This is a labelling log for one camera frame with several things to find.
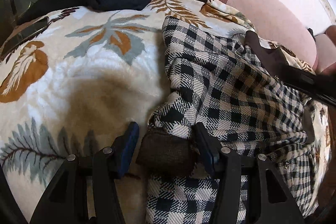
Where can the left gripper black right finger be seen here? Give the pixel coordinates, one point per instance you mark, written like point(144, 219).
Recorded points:
point(249, 187)

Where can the black white checked shirt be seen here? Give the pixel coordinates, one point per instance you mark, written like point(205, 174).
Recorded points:
point(222, 84)

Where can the leaf patterned fleece blanket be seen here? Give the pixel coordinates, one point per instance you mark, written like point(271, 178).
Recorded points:
point(74, 88)

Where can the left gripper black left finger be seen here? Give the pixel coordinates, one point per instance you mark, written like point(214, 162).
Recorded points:
point(83, 188)

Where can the small black object behind pillow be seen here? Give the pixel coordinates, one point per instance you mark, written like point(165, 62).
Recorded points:
point(311, 31)

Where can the pink quilted pillow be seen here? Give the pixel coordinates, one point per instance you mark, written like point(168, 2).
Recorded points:
point(274, 21)

